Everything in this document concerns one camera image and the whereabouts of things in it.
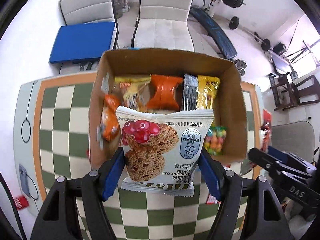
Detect red soda can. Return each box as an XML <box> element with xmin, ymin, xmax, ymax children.
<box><xmin>14</xmin><ymin>196</ymin><xmax>30</xmax><ymax>209</ymax></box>

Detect green white checkered mat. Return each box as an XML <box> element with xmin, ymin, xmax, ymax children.
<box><xmin>32</xmin><ymin>76</ymin><xmax>258</xmax><ymax>240</ymax></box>

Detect red white snack packet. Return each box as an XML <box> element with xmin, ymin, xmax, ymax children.
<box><xmin>240</xmin><ymin>160</ymin><xmax>260</xmax><ymax>175</ymax></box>

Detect dark blue sit-up bench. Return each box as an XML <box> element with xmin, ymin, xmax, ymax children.
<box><xmin>189</xmin><ymin>7</ymin><xmax>238</xmax><ymax>59</ymax></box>

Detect blue cushion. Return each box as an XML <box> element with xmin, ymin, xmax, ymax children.
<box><xmin>49</xmin><ymin>21</ymin><xmax>116</xmax><ymax>64</ymax></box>

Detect dark wooden chair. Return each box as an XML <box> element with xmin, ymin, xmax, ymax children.
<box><xmin>269</xmin><ymin>71</ymin><xmax>320</xmax><ymax>112</ymax></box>

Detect long white red packet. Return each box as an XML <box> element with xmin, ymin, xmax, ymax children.
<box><xmin>260</xmin><ymin>109</ymin><xmax>273</xmax><ymax>153</ymax></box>

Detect white padded chair black frame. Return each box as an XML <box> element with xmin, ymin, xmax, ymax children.
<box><xmin>59</xmin><ymin>0</ymin><xmax>120</xmax><ymax>50</ymax></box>
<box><xmin>131</xmin><ymin>0</ymin><xmax>197</xmax><ymax>53</ymax></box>

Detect grey shell chair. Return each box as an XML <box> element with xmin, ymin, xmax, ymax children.
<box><xmin>271</xmin><ymin>120</ymin><xmax>315</xmax><ymax>155</ymax></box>

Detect white cookie packet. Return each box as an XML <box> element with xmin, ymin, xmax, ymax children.
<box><xmin>115</xmin><ymin>106</ymin><xmax>215</xmax><ymax>197</ymax></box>

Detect large yellow black packet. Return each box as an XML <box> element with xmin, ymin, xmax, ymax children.
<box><xmin>182</xmin><ymin>74</ymin><xmax>221</xmax><ymax>112</ymax></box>

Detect thin barbell small plates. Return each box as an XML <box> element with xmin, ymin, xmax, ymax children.
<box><xmin>229</xmin><ymin>16</ymin><xmax>272</xmax><ymax>52</ymax></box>

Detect printed cardboard box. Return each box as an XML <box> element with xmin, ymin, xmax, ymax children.
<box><xmin>88</xmin><ymin>48</ymin><xmax>248</xmax><ymax>173</ymax></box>

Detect black speaker box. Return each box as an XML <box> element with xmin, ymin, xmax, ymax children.
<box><xmin>272</xmin><ymin>42</ymin><xmax>287</xmax><ymax>57</ymax></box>

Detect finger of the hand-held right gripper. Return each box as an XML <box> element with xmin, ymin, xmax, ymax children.
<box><xmin>269</xmin><ymin>147</ymin><xmax>314</xmax><ymax>172</ymax></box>
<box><xmin>247</xmin><ymin>147</ymin><xmax>288</xmax><ymax>178</ymax></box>

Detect grey blue flat device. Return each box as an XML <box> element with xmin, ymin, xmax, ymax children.
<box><xmin>19</xmin><ymin>164</ymin><xmax>30</xmax><ymax>198</ymax></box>

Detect yellow snack packet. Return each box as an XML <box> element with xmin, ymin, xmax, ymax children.
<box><xmin>114</xmin><ymin>75</ymin><xmax>152</xmax><ymax>112</ymax></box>

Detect flat panel board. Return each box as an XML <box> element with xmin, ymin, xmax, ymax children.
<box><xmin>270</xmin><ymin>52</ymin><xmax>299</xmax><ymax>77</ymax></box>

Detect small yellow orange packet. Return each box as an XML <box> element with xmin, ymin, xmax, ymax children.
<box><xmin>100</xmin><ymin>94</ymin><xmax>122</xmax><ymax>142</ymax></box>

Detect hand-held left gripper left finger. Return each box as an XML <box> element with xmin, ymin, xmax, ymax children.
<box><xmin>30</xmin><ymin>149</ymin><xmax>125</xmax><ymax>240</ymax></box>

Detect orange snack packet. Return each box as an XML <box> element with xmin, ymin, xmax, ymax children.
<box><xmin>146</xmin><ymin>74</ymin><xmax>184</xmax><ymax>110</ymax></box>

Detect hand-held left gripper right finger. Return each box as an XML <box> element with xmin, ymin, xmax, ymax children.
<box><xmin>198</xmin><ymin>148</ymin><xmax>292</xmax><ymax>240</ymax></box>

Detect clear water bottle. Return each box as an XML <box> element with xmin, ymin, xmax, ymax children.
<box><xmin>114</xmin><ymin>0</ymin><xmax>130</xmax><ymax>18</ymax></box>

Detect colourful candy bag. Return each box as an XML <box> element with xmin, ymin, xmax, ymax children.
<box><xmin>202</xmin><ymin>124</ymin><xmax>228</xmax><ymax>155</ymax></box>

